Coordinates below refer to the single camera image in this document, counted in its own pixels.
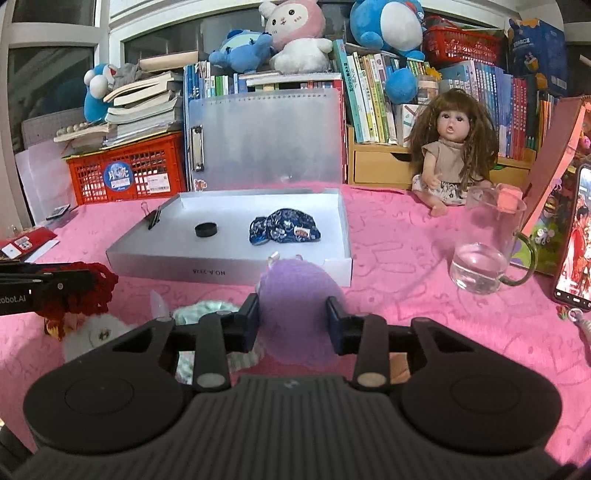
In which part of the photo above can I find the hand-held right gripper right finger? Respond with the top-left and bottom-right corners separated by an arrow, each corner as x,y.
325,298 -> 472,393

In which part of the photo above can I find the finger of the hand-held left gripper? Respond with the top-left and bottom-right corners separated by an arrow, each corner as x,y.
0,263 -> 95,296

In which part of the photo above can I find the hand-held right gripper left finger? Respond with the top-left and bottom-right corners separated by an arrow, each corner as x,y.
111,293 -> 260,393

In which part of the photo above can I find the purple plush toy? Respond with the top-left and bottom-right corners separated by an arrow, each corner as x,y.
255,251 -> 352,370

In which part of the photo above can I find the green checked cloth scrunchie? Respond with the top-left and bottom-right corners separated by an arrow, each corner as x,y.
173,299 -> 264,384

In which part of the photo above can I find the white plush with red hat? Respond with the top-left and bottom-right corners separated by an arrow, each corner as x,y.
36,261 -> 137,363

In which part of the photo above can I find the translucent plastic document box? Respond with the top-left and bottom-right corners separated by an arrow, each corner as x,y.
106,187 -> 354,287

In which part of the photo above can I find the red envelope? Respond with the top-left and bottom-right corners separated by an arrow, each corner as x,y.
0,226 -> 59,264

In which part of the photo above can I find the pink printed tablecloth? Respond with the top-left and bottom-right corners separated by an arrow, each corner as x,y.
0,182 -> 591,467

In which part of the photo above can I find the blue floral cloth pouch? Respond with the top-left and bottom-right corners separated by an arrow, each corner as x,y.
249,209 -> 322,247

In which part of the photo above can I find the red plastic crate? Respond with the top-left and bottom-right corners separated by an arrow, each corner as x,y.
65,130 -> 188,206

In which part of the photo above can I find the black binder clip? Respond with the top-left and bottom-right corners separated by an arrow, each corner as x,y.
141,202 -> 162,230

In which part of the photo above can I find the grey grid board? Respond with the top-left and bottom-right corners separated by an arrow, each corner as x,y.
21,108 -> 88,148

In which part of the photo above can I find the glass pitcher with water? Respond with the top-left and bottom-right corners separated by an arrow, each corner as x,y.
450,182 -> 539,296

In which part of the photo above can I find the wooden desk organizer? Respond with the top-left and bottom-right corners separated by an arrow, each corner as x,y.
346,124 -> 536,191

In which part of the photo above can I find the blue cat plush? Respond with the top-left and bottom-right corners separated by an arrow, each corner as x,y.
83,64 -> 122,124

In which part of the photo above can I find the translucent clipboard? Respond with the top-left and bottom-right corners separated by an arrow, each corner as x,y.
187,85 -> 347,192

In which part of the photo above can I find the stack of worn books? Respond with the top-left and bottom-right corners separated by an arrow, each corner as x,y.
54,51 -> 199,151

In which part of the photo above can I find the brown-haired doll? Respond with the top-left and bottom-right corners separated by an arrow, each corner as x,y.
409,90 -> 499,217

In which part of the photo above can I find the grey plush toy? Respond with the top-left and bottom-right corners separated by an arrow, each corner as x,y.
113,62 -> 141,86

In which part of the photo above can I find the colourful picture book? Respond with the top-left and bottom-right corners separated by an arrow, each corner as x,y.
510,171 -> 573,278

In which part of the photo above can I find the row of green-spined books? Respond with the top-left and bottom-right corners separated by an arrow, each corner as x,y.
332,39 -> 444,148

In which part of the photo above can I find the row of thin books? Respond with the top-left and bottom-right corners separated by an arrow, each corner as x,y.
184,60 -> 346,100

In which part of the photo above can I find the smartphone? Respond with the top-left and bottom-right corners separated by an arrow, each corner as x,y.
553,162 -> 591,311

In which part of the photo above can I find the blue whale plush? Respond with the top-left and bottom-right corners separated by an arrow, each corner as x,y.
208,28 -> 274,75

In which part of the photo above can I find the row of blue-spined books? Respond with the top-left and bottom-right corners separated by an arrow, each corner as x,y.
438,60 -> 561,162

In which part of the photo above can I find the open picture book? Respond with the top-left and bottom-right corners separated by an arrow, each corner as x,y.
521,95 -> 591,241

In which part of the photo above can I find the pink and white bunny plush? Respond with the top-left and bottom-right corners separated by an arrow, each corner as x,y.
259,0 -> 334,73

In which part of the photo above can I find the large blue round plush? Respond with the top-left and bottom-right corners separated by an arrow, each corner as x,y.
348,0 -> 426,104

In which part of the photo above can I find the small red basket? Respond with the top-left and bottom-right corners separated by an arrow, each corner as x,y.
422,16 -> 505,66

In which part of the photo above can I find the blue cardboard box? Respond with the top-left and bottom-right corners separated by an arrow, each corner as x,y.
505,17 -> 570,97

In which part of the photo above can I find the wooden bead string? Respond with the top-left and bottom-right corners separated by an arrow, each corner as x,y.
54,122 -> 90,139

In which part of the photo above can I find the keychain charm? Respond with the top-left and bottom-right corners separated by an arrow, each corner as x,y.
558,307 -> 591,344

